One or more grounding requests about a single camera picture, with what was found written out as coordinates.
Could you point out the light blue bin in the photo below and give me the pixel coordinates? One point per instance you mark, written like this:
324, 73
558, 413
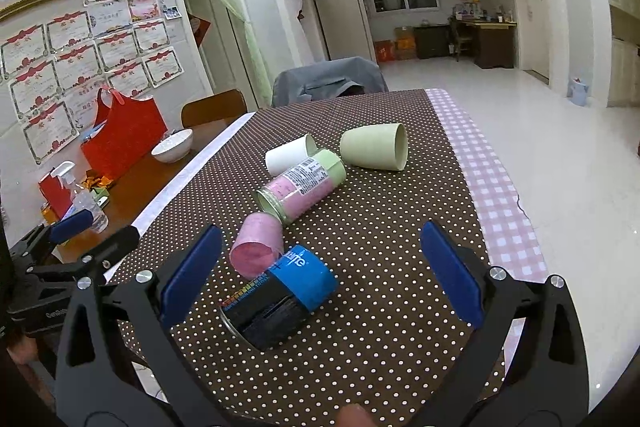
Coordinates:
577, 92

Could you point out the black blue CoolTowel can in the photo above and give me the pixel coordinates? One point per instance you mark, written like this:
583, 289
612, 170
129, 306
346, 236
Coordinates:
280, 301

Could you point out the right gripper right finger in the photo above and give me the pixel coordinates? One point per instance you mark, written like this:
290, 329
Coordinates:
547, 383

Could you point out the white paper cup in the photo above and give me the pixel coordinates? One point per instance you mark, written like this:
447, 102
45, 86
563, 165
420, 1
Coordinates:
290, 154

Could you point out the white refrigerator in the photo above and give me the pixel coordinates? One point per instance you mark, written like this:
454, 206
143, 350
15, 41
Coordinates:
345, 28

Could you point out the white door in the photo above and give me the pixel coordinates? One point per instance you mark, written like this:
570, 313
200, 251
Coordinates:
533, 37

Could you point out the grey covered chair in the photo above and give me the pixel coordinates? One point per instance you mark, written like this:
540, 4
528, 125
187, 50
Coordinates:
326, 80

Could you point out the clear spray bottle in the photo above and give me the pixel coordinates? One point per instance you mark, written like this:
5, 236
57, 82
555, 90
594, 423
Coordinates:
80, 197

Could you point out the wooden chair back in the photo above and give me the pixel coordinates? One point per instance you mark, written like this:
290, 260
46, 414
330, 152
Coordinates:
226, 106

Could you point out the pink checked tablecloth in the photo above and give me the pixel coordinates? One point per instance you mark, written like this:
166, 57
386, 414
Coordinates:
509, 236

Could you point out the dark wooden desk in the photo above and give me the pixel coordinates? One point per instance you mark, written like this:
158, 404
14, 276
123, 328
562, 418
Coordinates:
491, 44

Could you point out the brown polka dot tablecloth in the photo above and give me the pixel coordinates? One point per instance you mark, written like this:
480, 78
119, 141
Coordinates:
388, 336

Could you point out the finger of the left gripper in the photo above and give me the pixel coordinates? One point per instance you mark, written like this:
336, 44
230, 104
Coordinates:
92, 264
35, 247

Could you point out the pink paper cup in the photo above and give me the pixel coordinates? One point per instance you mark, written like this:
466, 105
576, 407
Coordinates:
258, 245

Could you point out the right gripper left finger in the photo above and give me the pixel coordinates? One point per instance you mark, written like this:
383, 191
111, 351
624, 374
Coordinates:
95, 384

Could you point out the white wall cabinet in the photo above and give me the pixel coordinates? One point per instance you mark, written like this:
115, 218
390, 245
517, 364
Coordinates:
615, 56

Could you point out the right hand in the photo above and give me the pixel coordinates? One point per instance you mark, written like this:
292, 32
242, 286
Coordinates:
354, 415

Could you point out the red felt bag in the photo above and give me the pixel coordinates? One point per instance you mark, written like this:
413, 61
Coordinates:
129, 129

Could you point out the light green cup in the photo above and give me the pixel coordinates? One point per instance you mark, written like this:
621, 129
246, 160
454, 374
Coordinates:
378, 147

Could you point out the white ceramic bowl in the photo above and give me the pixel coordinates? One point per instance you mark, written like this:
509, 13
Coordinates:
173, 148

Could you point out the red box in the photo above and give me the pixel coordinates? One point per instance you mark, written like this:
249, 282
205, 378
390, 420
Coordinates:
56, 194

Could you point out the pink green labelled canister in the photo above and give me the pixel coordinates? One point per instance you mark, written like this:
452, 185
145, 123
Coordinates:
289, 195

